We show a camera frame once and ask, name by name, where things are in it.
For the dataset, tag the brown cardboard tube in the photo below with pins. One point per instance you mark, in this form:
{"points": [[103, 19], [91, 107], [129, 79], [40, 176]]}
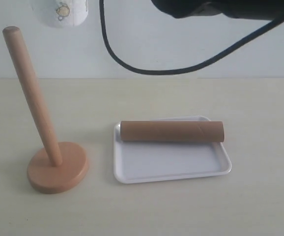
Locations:
{"points": [[172, 131]]}

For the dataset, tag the patterned white paper towel roll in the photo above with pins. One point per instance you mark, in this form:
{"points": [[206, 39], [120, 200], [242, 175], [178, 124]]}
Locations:
{"points": [[66, 13]]}

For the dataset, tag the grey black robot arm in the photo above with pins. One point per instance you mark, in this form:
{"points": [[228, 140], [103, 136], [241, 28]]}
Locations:
{"points": [[237, 9]]}

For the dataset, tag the wooden paper towel holder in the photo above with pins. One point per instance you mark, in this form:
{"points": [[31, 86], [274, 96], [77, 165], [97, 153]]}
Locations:
{"points": [[58, 166]]}

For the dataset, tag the white rectangular tray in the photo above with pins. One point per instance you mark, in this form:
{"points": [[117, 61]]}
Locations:
{"points": [[138, 162]]}

